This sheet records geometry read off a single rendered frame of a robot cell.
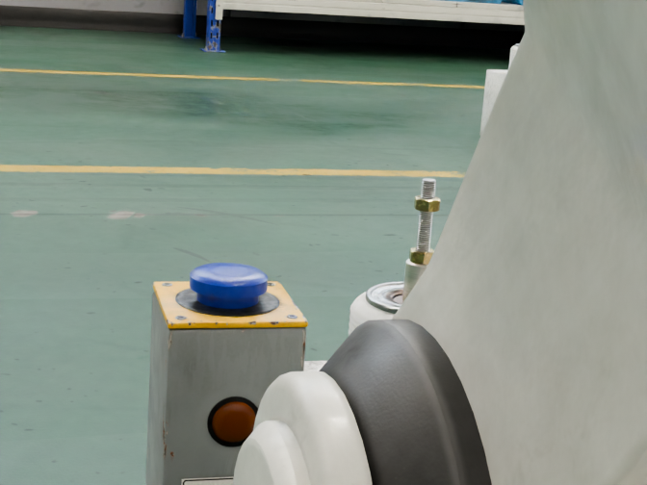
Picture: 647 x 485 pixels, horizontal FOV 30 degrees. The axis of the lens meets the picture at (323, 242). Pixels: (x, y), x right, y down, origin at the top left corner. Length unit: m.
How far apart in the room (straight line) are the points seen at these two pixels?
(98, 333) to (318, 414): 1.19
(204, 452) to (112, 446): 0.60
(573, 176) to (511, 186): 0.03
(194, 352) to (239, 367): 0.02
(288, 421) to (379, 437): 0.04
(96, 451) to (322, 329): 0.47
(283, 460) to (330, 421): 0.02
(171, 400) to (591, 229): 0.36
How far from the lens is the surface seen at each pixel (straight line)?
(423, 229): 0.85
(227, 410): 0.61
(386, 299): 0.86
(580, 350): 0.29
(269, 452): 0.37
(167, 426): 0.61
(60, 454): 1.20
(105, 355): 1.46
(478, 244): 0.34
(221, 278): 0.61
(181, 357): 0.60
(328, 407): 0.35
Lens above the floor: 0.50
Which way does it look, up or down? 14 degrees down
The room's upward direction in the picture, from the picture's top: 4 degrees clockwise
